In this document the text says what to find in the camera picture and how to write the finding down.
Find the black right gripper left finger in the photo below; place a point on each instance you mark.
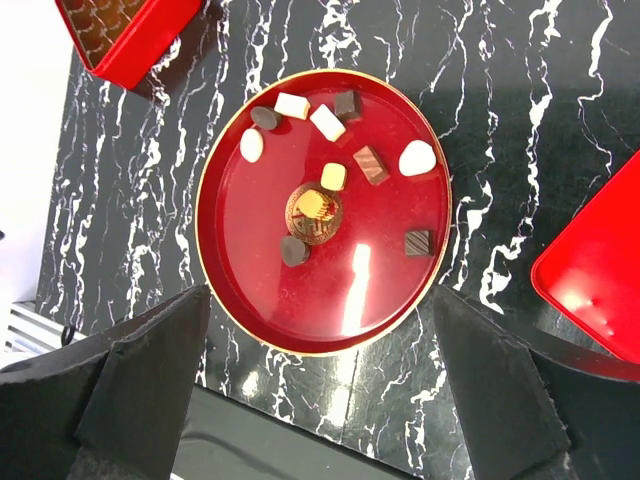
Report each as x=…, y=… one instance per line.
x=110, y=406

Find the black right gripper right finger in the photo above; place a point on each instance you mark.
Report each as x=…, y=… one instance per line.
x=533, y=405

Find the dark round chocolate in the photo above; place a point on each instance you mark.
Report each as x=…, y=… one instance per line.
x=265, y=118
x=294, y=251

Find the white oval chocolate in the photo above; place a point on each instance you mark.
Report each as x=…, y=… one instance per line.
x=251, y=145

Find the white rectangular chocolate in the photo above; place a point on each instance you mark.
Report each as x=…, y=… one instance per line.
x=292, y=106
x=327, y=123

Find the dark striped square chocolate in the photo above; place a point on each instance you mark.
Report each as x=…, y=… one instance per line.
x=418, y=243

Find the white heart chocolate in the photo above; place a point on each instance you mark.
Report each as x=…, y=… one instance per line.
x=417, y=158

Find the brown striped rectangular chocolate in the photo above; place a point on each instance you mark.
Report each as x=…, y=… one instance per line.
x=371, y=165

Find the cream square chocolate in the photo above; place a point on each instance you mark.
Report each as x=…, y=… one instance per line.
x=333, y=177

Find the dark square chocolate top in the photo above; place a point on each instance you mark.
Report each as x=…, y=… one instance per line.
x=347, y=105

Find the red compartment chocolate box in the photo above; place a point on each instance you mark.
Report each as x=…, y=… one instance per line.
x=119, y=41

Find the red box lid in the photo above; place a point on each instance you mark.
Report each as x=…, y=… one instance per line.
x=590, y=272

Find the round red lacquer tray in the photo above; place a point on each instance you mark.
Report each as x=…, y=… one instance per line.
x=357, y=284

